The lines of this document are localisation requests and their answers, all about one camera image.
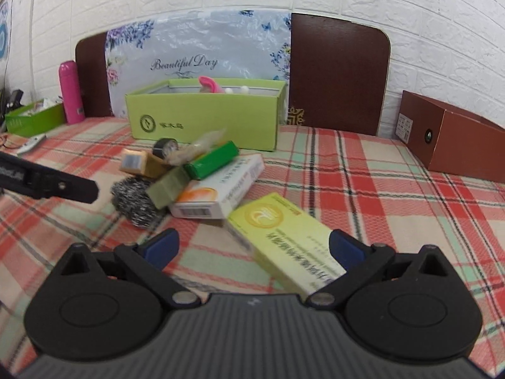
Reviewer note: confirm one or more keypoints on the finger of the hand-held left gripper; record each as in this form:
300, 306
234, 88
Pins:
67, 187

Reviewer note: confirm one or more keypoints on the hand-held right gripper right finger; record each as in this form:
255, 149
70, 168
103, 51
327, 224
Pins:
345, 246

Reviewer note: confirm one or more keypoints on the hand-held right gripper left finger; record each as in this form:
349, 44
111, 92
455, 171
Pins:
162, 244

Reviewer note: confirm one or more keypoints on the yellow white medicine box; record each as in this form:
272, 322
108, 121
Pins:
284, 241

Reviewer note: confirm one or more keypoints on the large light green cardboard box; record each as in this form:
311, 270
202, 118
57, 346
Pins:
205, 122

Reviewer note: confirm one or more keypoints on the white glove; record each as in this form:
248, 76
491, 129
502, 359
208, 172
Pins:
240, 90

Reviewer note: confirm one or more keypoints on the white thermometer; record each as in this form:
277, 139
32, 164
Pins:
31, 144

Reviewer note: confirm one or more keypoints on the steel wool scrubber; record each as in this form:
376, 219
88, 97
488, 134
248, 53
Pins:
132, 201

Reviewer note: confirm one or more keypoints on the olive green small box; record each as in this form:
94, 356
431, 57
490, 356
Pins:
167, 189

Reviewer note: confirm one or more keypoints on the small green open box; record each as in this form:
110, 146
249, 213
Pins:
35, 122

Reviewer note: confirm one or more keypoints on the red plaid blanket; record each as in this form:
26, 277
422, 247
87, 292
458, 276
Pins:
394, 205

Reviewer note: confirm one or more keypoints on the black device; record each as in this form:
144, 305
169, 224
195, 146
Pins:
15, 98

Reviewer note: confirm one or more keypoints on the small brown barcode box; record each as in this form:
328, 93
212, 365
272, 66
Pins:
148, 166

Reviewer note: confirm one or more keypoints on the white orange medicine box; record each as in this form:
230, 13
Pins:
221, 189

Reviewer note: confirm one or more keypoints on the pink thermos bottle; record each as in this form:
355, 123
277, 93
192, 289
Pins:
71, 94

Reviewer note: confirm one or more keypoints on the black tape roll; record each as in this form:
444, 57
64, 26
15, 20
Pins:
163, 149

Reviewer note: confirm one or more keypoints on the bright green small box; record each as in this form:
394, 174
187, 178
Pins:
211, 162

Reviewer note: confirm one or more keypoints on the crumpled clear plastic wrapper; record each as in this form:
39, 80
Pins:
197, 146

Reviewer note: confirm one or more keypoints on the brown cardboard box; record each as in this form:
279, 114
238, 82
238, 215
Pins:
461, 142

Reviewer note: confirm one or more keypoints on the dark brown wooden board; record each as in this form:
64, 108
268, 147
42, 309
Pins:
335, 75

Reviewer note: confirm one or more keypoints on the floral printed plastic sheet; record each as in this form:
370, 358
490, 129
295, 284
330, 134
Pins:
185, 43

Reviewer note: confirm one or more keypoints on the blue wall sticker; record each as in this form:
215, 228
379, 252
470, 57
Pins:
3, 31

